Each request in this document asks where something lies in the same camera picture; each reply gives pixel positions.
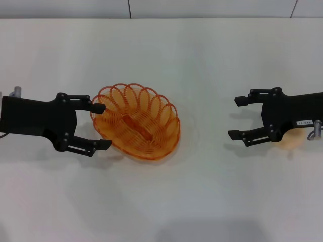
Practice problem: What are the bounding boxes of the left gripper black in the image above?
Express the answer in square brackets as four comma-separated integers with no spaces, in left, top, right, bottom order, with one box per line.
[0,92,113,158]

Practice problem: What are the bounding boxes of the grey right gripper connector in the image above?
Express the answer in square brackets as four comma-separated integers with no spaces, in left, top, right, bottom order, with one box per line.
[306,120,322,141]

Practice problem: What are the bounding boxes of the peach round bread bun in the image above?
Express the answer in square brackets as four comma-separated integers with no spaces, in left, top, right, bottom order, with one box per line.
[274,128,305,153]

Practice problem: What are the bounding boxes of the orange wire oval basket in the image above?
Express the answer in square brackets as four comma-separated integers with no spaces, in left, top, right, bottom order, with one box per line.
[90,82,181,161]

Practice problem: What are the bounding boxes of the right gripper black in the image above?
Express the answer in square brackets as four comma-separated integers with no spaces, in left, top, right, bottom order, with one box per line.
[228,87,323,148]

